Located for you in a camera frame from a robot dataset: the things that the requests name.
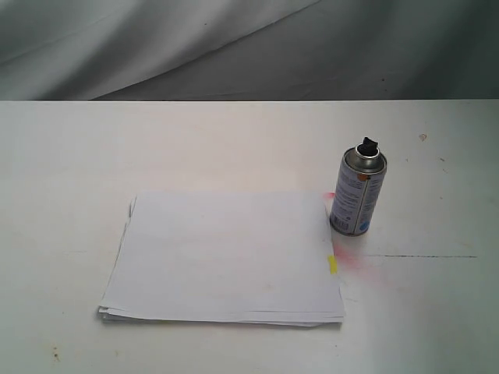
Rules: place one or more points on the spray paint can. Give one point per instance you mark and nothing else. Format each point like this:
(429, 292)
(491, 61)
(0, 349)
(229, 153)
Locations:
(360, 178)

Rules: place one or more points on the grey backdrop cloth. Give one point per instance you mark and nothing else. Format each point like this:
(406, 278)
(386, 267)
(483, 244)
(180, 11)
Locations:
(248, 50)

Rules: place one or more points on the white paper stack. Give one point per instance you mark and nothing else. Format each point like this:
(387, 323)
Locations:
(226, 257)

